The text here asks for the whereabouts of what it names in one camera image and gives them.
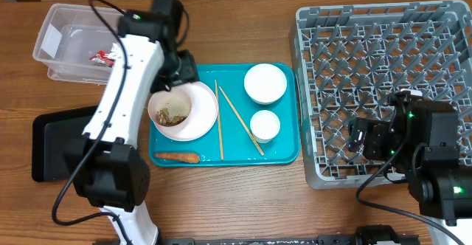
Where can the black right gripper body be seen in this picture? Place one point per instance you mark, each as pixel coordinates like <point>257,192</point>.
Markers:
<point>377,142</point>

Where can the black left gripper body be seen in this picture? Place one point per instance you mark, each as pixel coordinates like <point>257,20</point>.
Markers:
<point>179,69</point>

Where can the white tissue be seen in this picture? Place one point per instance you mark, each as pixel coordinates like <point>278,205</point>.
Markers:
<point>115,52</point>

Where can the red snack wrapper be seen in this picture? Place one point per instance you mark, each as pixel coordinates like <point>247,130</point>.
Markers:
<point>104,58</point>

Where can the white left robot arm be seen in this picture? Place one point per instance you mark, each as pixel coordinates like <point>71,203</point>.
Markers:
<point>104,163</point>

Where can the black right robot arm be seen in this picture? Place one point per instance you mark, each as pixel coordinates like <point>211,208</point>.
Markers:
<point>420,141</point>

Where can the grey dishwasher rack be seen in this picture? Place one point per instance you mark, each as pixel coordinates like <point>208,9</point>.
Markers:
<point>348,58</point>

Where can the clear plastic waste bin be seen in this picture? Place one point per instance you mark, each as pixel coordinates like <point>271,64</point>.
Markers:
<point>70,35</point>

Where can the rice and food scraps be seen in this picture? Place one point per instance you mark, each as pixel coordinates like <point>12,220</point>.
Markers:
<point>173,111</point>

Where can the large white upturned bowl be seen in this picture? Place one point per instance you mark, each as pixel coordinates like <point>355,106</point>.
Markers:
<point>265,83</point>

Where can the orange carrot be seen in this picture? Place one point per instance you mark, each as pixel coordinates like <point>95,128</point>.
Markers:
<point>191,158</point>

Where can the teal plastic tray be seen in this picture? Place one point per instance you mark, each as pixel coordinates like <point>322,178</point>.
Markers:
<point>234,146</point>

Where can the right wooden chopstick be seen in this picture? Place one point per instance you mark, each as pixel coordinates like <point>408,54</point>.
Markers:
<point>256,144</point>

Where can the small white upturned cup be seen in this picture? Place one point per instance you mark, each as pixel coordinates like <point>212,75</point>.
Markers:
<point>264,125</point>

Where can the black rectangular tray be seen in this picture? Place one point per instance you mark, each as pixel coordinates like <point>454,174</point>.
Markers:
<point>50,133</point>

